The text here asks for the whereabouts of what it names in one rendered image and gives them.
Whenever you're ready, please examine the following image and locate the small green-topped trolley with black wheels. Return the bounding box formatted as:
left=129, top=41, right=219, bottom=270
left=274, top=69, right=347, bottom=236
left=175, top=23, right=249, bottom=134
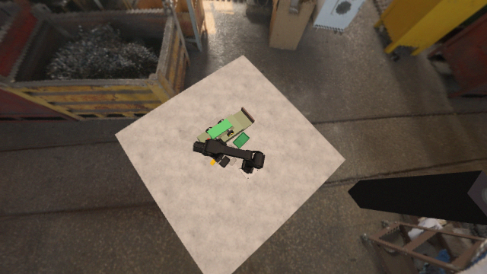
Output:
left=206, top=119, right=234, bottom=140

